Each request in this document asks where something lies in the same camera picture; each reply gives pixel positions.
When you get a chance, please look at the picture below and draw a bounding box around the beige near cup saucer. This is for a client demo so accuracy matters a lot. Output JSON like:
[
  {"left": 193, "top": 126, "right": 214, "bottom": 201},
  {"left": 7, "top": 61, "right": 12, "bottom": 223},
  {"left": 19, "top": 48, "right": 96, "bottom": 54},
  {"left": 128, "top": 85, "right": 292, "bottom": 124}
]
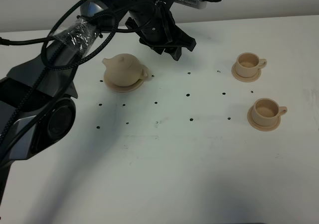
[{"left": 247, "top": 107, "right": 281, "bottom": 131}]

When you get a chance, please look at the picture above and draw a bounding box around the beige teapot saucer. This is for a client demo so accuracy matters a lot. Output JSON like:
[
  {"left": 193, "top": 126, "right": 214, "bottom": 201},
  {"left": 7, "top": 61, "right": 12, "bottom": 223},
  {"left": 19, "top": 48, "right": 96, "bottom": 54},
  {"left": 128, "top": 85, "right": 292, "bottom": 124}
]
[{"left": 104, "top": 71, "right": 144, "bottom": 93}]

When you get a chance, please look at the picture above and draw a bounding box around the beige near teacup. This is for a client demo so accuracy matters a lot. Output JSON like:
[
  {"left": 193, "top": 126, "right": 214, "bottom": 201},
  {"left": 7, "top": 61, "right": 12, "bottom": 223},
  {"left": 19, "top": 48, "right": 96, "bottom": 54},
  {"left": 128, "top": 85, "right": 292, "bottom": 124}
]
[{"left": 251, "top": 98, "right": 288, "bottom": 127}]

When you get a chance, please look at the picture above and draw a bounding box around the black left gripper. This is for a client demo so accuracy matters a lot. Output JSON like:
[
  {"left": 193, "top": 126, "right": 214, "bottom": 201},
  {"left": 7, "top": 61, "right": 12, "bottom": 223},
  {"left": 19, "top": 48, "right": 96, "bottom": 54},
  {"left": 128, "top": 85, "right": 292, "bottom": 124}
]
[{"left": 125, "top": 0, "right": 196, "bottom": 61}]

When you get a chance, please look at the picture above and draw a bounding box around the beige teacup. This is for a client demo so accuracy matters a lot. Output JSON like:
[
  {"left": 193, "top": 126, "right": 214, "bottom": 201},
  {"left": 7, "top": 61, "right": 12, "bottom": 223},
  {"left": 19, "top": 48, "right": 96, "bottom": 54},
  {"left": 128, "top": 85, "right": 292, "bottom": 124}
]
[
  {"left": 235, "top": 52, "right": 267, "bottom": 78},
  {"left": 251, "top": 98, "right": 288, "bottom": 127}
]

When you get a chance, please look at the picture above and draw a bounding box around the beige cup saucer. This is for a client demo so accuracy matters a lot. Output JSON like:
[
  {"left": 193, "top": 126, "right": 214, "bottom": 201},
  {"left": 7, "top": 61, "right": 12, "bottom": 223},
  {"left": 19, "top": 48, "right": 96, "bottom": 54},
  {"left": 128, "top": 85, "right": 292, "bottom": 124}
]
[
  {"left": 231, "top": 64, "right": 261, "bottom": 83},
  {"left": 247, "top": 107, "right": 281, "bottom": 131}
]

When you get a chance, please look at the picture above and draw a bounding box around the beige far teacup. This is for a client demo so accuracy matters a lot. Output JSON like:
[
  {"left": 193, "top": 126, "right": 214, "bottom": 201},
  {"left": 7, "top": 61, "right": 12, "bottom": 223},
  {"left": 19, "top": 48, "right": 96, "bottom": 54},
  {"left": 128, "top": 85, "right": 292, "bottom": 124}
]
[{"left": 235, "top": 52, "right": 267, "bottom": 78}]

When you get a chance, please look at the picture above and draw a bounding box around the beige far cup saucer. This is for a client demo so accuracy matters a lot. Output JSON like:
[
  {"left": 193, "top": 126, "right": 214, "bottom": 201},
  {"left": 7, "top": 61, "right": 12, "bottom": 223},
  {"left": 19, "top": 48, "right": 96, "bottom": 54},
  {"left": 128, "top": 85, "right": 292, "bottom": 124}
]
[{"left": 231, "top": 64, "right": 261, "bottom": 83}]

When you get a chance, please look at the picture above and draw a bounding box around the beige ceramic teapot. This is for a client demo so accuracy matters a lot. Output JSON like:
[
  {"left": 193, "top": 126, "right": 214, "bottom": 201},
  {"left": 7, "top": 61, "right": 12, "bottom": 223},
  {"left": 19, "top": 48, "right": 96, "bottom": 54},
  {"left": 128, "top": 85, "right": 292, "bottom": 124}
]
[{"left": 102, "top": 54, "right": 152, "bottom": 87}]

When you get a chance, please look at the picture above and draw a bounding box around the braided black arm cable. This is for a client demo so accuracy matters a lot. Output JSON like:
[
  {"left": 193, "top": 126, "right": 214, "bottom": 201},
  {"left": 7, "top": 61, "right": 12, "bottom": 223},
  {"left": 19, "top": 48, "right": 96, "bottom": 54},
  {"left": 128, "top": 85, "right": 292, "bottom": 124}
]
[{"left": 0, "top": 0, "right": 120, "bottom": 145}]

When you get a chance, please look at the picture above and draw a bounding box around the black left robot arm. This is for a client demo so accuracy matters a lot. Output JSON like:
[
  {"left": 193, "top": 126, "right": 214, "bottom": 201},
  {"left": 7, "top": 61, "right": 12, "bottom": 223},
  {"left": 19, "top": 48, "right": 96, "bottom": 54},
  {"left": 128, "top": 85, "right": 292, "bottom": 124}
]
[{"left": 0, "top": 0, "right": 196, "bottom": 190}]

